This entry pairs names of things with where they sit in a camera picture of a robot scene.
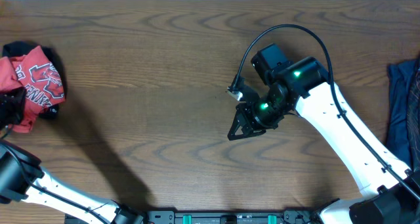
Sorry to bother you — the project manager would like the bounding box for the red printed t-shirt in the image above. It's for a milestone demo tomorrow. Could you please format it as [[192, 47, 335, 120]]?
[[1, 41, 66, 133]]

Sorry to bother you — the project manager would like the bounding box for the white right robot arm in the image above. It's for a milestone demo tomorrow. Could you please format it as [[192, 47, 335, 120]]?
[[228, 57, 419, 223]]

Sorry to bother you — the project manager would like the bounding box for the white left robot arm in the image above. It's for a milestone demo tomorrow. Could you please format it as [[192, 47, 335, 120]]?
[[1, 87, 147, 224]]

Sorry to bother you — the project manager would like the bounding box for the dark blue garment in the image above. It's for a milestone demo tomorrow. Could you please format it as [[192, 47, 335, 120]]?
[[386, 58, 417, 171]]

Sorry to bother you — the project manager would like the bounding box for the dark patterned garment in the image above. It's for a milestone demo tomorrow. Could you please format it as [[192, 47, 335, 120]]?
[[407, 59, 419, 171]]

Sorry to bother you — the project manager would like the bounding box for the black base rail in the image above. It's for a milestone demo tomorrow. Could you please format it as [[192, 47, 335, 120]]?
[[140, 210, 322, 224]]

